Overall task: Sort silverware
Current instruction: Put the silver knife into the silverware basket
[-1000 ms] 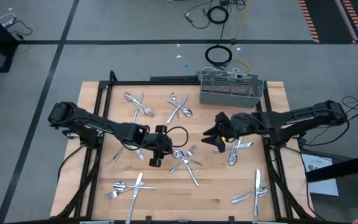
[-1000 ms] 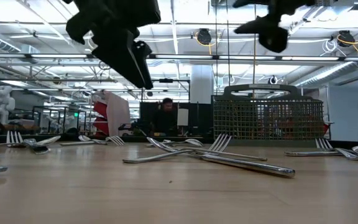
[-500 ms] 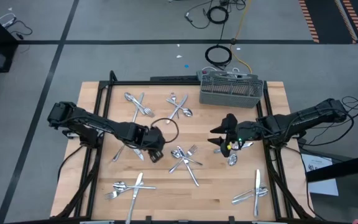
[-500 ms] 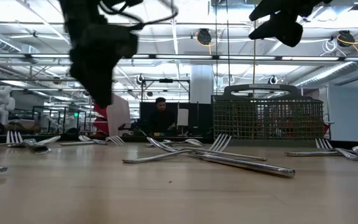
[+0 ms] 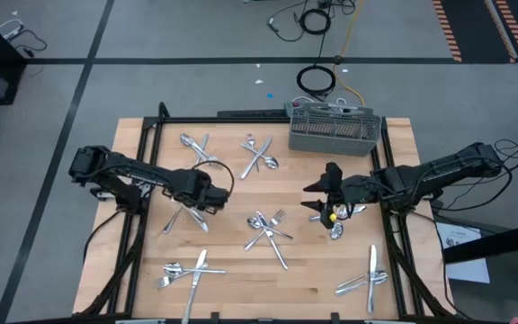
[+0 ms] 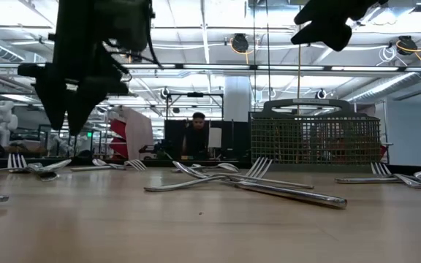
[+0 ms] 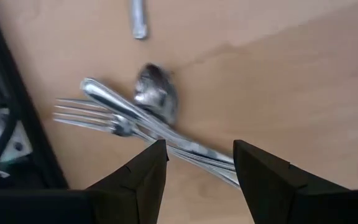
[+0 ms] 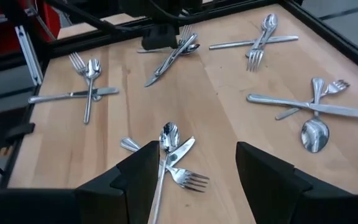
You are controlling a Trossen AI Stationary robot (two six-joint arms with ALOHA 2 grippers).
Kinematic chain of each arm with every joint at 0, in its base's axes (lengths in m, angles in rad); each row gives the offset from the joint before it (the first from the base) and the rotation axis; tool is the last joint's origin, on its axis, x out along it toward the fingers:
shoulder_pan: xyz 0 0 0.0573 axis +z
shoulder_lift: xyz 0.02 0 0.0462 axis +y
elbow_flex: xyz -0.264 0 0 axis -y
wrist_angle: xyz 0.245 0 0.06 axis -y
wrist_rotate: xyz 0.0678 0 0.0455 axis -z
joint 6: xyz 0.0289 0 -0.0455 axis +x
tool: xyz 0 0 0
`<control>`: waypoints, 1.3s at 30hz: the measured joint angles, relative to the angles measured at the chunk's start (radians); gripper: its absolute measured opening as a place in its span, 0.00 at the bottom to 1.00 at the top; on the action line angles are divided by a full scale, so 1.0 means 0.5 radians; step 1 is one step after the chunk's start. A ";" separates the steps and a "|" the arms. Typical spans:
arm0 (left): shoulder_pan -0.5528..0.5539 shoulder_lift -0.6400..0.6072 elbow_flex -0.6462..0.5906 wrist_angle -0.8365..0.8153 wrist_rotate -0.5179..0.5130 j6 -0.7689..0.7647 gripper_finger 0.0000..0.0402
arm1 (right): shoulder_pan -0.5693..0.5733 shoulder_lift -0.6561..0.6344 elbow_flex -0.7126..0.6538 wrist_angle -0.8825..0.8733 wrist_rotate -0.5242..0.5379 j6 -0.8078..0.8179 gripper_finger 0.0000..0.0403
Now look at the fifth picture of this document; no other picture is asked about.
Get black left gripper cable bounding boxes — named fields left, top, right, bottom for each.
left=190, top=159, right=236, bottom=195

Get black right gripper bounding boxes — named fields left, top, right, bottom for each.
left=300, top=161, right=380, bottom=226

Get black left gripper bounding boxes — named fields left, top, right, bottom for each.
left=171, top=168, right=232, bottom=212

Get black metal side table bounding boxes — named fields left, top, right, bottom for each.
left=442, top=219, right=518, bottom=324

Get black cable with plug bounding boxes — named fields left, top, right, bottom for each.
left=12, top=39, right=49, bottom=59

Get black arm base cable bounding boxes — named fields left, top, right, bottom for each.
left=82, top=209, right=123, bottom=265

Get yellow cable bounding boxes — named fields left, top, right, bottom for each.
left=332, top=0, right=366, bottom=107

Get grey power strip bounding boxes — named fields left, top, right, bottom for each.
left=283, top=100, right=314, bottom=113

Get black cable with connector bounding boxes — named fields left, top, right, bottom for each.
left=266, top=2, right=308, bottom=43

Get coiled black cable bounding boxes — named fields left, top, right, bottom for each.
left=295, top=64, right=337, bottom=97
left=298, top=8, right=332, bottom=36

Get white printed paper sheet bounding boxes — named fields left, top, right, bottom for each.
left=435, top=221, right=492, bottom=284

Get black orange striped floor mat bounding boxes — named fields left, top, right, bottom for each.
left=432, top=0, right=518, bottom=64

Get white power adapter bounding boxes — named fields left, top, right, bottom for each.
left=0, top=18, right=25, bottom=42

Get black flat bar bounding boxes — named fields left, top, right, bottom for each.
left=217, top=109, right=287, bottom=119

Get grey plastic cutlery basket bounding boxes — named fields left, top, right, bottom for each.
left=287, top=102, right=382, bottom=158

